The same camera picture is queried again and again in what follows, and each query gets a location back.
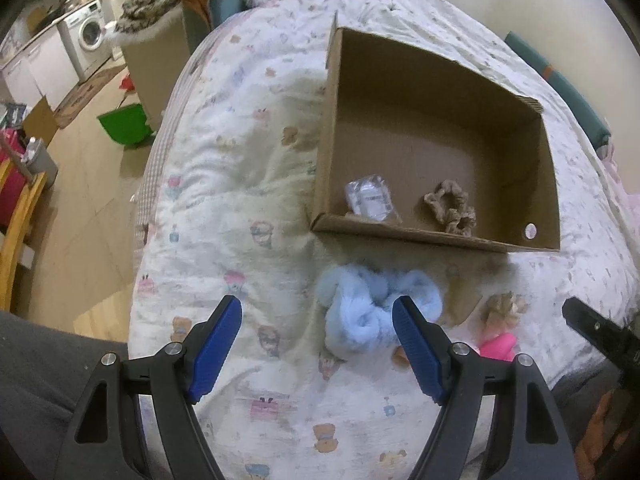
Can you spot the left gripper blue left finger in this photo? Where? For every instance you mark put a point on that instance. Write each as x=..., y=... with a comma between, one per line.
x=105, y=439

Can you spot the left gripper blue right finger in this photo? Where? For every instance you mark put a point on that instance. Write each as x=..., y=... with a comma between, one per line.
x=527, y=437

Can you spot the cream ruffled scrunchie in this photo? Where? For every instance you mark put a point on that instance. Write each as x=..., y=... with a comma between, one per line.
x=502, y=312

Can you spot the light blue fluffy scrunchie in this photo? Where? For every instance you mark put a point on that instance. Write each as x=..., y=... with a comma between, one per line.
x=359, y=303

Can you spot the beige brown scrunchie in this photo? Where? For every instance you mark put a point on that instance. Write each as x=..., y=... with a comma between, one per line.
x=449, y=204

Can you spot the clear plastic packet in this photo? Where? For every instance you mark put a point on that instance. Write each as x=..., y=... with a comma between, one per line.
x=369, y=197

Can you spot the brown paper hang tag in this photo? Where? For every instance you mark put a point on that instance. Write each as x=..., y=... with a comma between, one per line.
x=462, y=296

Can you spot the teal bolster cushion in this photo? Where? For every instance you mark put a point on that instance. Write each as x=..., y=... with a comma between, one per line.
x=594, y=127

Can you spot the yellow wooden chair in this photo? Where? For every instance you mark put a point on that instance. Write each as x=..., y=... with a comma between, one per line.
x=11, y=247

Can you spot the white patterned bed quilt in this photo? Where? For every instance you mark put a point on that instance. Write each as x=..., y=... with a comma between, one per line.
x=226, y=196

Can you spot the open brown cardboard box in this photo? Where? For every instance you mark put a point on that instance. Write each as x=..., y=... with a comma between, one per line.
x=416, y=118

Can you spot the green plastic bin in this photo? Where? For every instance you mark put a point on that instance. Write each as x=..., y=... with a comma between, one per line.
x=127, y=126

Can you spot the white kitchen cabinet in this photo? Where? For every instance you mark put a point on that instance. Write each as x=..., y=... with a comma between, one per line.
x=42, y=69

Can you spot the white washing machine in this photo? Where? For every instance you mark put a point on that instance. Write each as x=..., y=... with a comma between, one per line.
x=83, y=35

